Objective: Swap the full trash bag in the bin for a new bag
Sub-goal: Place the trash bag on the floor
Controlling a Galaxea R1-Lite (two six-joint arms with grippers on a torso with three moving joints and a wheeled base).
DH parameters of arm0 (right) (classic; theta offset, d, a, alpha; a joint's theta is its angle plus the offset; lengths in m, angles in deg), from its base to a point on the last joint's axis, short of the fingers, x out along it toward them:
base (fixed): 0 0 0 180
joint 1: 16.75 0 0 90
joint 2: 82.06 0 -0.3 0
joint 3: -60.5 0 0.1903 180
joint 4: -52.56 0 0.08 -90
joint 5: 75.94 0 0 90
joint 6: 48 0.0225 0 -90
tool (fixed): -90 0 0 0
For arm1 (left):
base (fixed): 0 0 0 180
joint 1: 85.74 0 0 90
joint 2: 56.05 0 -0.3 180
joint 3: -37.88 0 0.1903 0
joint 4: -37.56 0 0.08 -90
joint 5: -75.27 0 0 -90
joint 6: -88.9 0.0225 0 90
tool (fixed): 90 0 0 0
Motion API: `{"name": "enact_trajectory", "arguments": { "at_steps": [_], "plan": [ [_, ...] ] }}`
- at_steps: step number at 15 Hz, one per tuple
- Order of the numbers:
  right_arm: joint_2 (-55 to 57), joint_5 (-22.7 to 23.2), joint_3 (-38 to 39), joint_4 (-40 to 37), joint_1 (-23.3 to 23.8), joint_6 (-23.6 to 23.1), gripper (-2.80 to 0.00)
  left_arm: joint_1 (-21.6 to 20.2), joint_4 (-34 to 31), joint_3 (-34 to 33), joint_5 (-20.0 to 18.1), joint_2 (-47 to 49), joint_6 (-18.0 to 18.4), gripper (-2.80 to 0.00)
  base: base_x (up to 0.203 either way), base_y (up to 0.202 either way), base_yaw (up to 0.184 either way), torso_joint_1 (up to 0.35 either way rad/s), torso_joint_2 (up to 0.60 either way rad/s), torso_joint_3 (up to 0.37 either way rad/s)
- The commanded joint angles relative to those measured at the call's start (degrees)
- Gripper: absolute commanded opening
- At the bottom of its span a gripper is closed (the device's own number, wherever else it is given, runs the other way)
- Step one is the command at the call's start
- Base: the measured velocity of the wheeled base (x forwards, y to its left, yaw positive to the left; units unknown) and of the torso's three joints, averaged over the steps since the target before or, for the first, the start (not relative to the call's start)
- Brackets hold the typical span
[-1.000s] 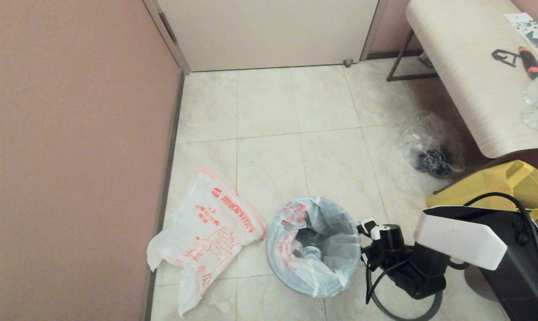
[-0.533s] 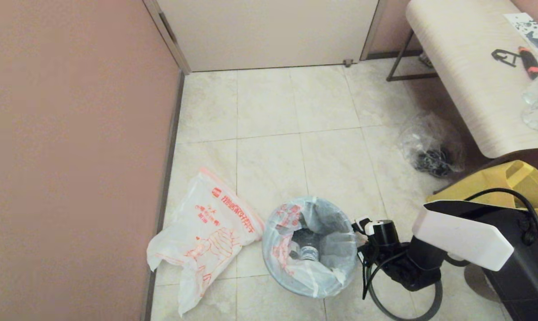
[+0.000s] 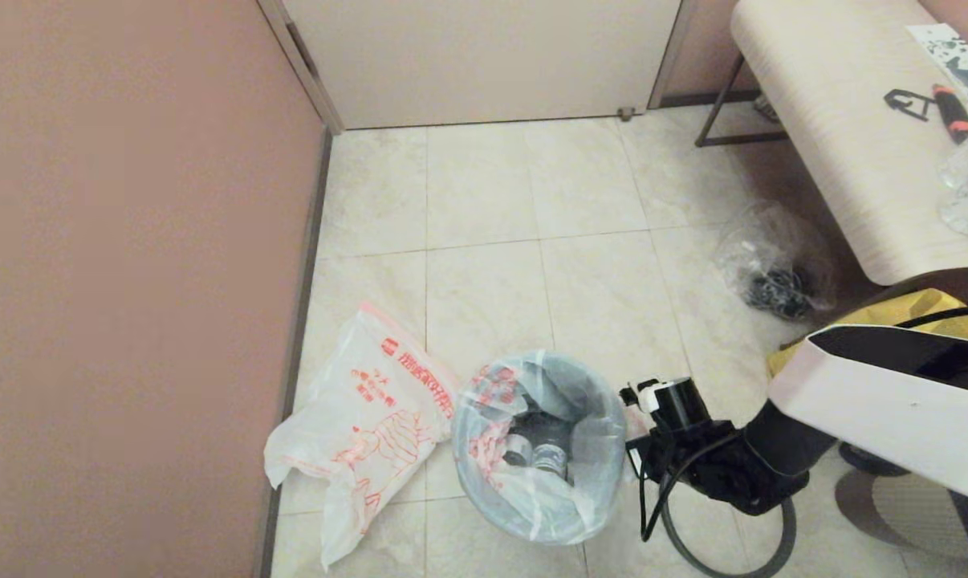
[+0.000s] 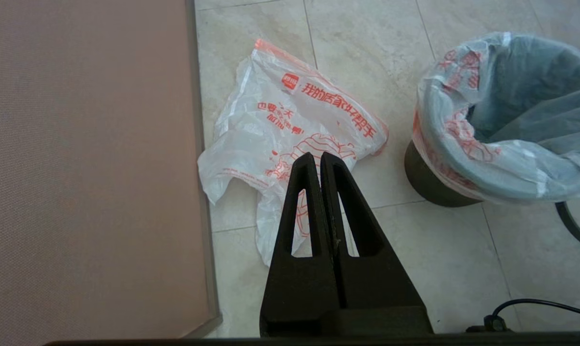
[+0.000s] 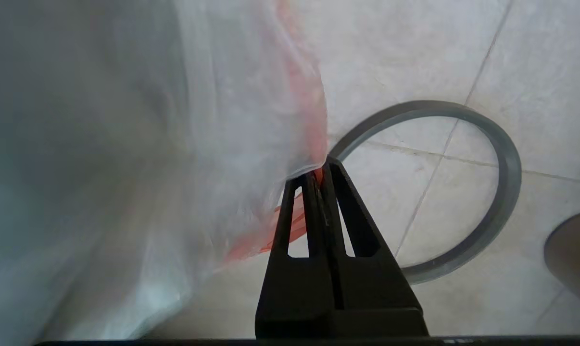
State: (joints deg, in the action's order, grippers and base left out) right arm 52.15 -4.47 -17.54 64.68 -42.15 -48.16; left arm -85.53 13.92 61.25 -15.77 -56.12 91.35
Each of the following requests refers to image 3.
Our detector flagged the grey bin retaining ring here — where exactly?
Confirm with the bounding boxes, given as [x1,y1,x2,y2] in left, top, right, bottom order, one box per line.
[661,474,798,578]

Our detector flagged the used white red-print trash bag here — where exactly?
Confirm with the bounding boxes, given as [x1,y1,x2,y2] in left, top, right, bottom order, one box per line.
[452,349,629,547]

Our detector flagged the clear bag of dark parts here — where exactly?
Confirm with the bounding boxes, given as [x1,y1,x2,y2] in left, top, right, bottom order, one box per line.
[713,201,838,322]

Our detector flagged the yellow fabric tote bag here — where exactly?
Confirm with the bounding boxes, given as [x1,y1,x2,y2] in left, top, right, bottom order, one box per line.
[767,289,968,378]

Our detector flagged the fresh white red-print trash bag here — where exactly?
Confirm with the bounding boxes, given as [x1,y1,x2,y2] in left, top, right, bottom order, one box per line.
[263,301,461,571]

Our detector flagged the white ribbed cylinder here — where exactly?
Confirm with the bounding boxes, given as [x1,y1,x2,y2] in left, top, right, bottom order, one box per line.
[836,470,968,563]

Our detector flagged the light wood-grain table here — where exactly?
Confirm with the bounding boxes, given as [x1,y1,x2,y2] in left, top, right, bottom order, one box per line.
[695,0,968,286]

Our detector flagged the black hook clip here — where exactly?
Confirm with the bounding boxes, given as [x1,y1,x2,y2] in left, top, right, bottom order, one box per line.
[884,88,934,123]

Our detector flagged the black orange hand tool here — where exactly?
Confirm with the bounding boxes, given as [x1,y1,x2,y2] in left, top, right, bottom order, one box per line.
[932,83,968,145]

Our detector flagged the white door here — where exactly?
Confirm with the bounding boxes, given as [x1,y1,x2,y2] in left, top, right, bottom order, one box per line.
[279,0,681,129]

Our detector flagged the printed black white paper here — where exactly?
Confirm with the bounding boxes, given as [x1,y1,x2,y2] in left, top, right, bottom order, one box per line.
[905,22,968,93]

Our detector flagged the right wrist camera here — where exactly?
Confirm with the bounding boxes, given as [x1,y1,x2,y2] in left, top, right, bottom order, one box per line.
[619,377,710,438]

